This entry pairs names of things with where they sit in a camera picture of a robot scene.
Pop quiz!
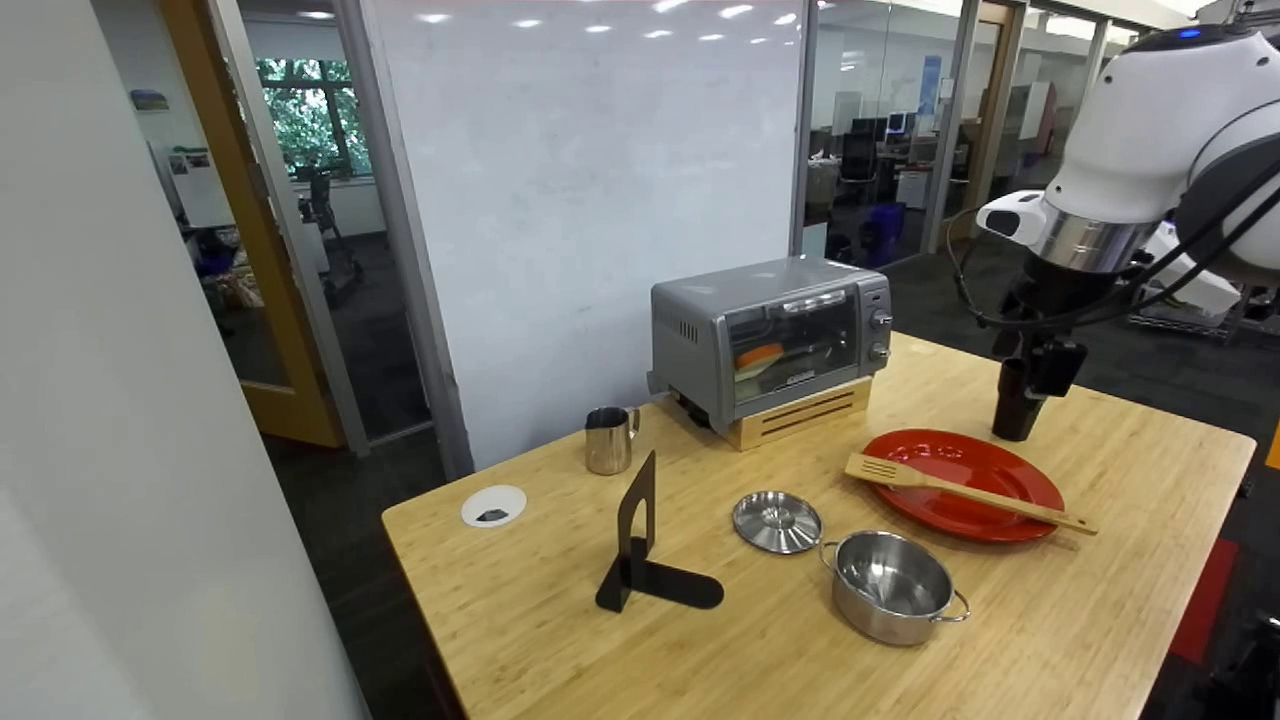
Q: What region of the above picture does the silver pot with handles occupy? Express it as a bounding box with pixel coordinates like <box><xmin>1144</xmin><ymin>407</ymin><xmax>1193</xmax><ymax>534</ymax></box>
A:
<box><xmin>823</xmin><ymin>526</ymin><xmax>977</xmax><ymax>653</ymax></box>

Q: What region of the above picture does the small silver jug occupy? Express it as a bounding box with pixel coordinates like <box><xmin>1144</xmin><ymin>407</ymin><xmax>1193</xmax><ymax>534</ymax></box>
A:
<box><xmin>582</xmin><ymin>404</ymin><xmax>645</xmax><ymax>478</ymax></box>

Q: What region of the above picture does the white round table grommet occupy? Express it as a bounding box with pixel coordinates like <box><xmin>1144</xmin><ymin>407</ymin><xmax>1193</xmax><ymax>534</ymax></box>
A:
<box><xmin>456</xmin><ymin>478</ymin><xmax>532</xmax><ymax>534</ymax></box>

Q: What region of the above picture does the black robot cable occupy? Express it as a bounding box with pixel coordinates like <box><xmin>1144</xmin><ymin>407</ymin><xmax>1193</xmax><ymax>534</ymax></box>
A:
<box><xmin>942</xmin><ymin>132</ymin><xmax>1280</xmax><ymax>341</ymax></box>

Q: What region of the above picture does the wooden crate stand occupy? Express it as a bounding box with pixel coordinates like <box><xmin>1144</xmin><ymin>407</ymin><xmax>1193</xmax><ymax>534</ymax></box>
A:
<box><xmin>724</xmin><ymin>375</ymin><xmax>881</xmax><ymax>456</ymax></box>

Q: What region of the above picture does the black metal bracket stand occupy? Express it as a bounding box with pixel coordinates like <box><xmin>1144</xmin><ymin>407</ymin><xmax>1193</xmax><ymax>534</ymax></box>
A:
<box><xmin>594</xmin><ymin>449</ymin><xmax>730</xmax><ymax>615</ymax></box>

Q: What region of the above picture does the silver pot lid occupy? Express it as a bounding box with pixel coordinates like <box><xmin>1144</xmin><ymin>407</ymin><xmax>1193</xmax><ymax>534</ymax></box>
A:
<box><xmin>730</xmin><ymin>489</ymin><xmax>829</xmax><ymax>560</ymax></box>

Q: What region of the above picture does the silver toaster oven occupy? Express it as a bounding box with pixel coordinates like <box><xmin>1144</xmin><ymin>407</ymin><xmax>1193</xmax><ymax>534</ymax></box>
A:
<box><xmin>649</xmin><ymin>254</ymin><xmax>902</xmax><ymax>435</ymax></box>

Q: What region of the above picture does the large whiteboard panel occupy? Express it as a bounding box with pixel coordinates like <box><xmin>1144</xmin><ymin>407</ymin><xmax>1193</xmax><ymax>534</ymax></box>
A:
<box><xmin>356</xmin><ymin>0</ymin><xmax>814</xmax><ymax>471</ymax></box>

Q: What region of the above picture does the wooden spatula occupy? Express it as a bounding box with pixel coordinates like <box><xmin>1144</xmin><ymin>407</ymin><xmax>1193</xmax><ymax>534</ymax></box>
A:
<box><xmin>841</xmin><ymin>450</ymin><xmax>1100</xmax><ymax>540</ymax></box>

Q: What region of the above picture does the wrist camera with blue plug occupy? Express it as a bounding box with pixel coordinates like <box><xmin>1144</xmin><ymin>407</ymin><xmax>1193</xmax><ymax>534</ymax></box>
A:
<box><xmin>972</xmin><ymin>186</ymin><xmax>1064</xmax><ymax>260</ymax></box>

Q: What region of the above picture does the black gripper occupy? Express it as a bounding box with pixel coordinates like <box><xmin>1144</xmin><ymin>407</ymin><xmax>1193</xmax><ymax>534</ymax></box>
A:
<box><xmin>998</xmin><ymin>262</ymin><xmax>1112</xmax><ymax>399</ymax></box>

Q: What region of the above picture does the red plate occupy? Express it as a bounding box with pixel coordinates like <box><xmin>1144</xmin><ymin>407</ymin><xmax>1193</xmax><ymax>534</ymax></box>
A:
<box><xmin>861</xmin><ymin>423</ymin><xmax>1067</xmax><ymax>548</ymax></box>

